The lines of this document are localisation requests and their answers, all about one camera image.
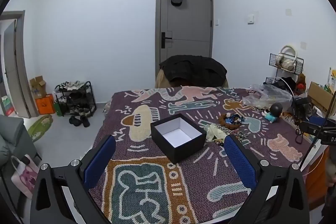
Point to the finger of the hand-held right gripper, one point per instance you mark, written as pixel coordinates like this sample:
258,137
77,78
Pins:
312,127

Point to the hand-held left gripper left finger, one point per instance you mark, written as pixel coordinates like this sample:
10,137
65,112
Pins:
98,161

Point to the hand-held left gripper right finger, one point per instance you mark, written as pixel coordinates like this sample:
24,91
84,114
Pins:
240,161

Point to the pile of mixed bead jewelry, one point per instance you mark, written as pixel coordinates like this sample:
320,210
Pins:
236,136

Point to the black box white inside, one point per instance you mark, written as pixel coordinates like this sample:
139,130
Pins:
183,153

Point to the brown cardboard box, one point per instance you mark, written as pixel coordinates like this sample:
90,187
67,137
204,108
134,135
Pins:
319,94

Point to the pale green cloth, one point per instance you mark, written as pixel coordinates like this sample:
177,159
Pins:
212,132

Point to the black-headed teal doll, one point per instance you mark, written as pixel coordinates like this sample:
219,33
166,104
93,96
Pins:
275,110

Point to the black slipper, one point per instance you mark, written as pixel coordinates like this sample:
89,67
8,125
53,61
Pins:
74,121
85,121

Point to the brown plush toy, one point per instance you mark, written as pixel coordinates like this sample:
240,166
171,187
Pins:
301,82

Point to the clear plastic bag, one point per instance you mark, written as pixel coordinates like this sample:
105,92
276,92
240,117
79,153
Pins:
275,94

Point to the printed woven blanket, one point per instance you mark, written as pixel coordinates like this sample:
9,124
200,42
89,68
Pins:
197,187

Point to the black shoe rack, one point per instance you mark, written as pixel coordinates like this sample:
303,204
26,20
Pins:
93,98

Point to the green paper bag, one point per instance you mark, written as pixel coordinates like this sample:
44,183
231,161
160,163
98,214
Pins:
58,110

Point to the green floor mat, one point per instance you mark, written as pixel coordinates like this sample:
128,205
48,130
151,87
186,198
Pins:
39,128

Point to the row of shoes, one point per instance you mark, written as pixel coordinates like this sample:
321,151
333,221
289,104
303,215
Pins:
76,96

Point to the white pink tote bag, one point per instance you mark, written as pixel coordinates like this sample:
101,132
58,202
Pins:
25,176

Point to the orange paper bag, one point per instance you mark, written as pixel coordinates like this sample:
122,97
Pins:
45,105

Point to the white headphones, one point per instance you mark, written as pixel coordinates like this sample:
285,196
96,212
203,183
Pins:
288,48

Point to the grey sofa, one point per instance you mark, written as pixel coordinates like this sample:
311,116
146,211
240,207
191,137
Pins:
13,134

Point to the open cardboard boxes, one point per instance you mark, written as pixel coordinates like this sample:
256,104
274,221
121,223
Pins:
38,87

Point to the tan chair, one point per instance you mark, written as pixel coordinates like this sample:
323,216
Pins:
161,81

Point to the red green box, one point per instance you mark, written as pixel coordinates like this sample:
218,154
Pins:
8,107

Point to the black jacket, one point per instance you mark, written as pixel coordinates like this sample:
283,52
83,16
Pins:
191,66

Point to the grey side door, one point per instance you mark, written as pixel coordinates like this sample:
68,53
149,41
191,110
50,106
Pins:
21,69

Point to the white wall socket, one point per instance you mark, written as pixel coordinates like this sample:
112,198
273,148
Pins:
303,45

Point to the white light switch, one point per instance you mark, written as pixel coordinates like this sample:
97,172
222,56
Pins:
250,18

